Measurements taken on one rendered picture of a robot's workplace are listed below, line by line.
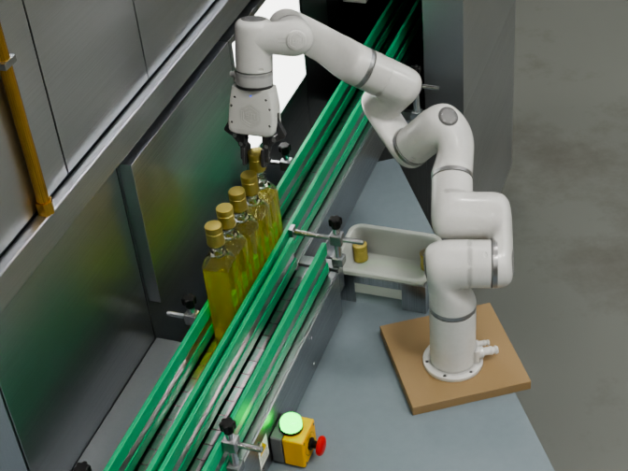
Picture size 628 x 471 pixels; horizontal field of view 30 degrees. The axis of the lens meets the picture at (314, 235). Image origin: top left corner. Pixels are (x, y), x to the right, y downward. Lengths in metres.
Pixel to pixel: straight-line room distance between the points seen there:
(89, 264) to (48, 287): 0.14
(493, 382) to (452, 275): 0.29
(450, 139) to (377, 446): 0.63
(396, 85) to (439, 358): 0.56
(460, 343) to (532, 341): 1.28
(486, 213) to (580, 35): 2.95
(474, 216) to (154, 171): 0.63
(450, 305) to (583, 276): 1.62
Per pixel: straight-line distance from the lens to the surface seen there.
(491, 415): 2.42
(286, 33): 2.31
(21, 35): 1.90
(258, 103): 2.36
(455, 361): 2.43
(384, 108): 2.45
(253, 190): 2.39
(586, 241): 4.04
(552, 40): 5.17
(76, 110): 2.06
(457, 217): 2.32
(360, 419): 2.42
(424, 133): 2.39
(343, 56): 2.40
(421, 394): 2.43
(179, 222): 2.41
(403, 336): 2.55
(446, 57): 3.20
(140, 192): 2.24
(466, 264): 2.26
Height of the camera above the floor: 2.53
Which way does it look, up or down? 38 degrees down
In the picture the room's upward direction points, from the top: 6 degrees counter-clockwise
